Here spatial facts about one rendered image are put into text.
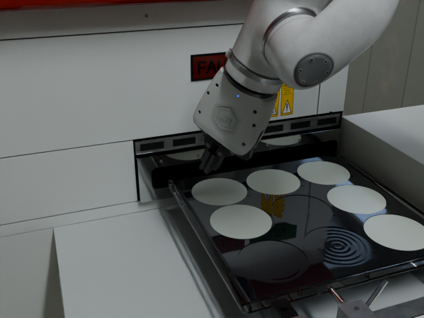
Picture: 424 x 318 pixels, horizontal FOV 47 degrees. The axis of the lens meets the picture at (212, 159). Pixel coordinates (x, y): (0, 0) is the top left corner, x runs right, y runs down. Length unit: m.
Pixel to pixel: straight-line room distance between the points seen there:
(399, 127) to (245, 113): 0.45
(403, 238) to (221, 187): 0.32
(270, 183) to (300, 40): 0.41
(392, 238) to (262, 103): 0.30
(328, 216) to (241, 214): 0.14
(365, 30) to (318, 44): 0.05
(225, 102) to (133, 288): 0.33
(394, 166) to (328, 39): 0.45
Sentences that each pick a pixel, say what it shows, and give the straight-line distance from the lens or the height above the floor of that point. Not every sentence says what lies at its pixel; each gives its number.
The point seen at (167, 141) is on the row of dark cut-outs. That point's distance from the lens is 0.93.
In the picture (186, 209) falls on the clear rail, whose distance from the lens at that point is 0.83.
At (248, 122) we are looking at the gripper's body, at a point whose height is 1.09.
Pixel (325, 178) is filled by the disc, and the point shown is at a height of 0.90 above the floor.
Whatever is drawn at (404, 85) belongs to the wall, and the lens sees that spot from 3.38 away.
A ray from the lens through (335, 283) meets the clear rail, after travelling 0.70.
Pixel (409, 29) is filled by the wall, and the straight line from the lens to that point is 3.33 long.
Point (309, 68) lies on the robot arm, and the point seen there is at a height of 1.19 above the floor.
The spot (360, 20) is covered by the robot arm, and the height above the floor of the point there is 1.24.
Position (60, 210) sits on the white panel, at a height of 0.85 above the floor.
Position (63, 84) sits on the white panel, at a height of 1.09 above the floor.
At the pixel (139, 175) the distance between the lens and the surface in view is 0.94.
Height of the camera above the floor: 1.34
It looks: 26 degrees down
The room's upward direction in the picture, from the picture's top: straight up
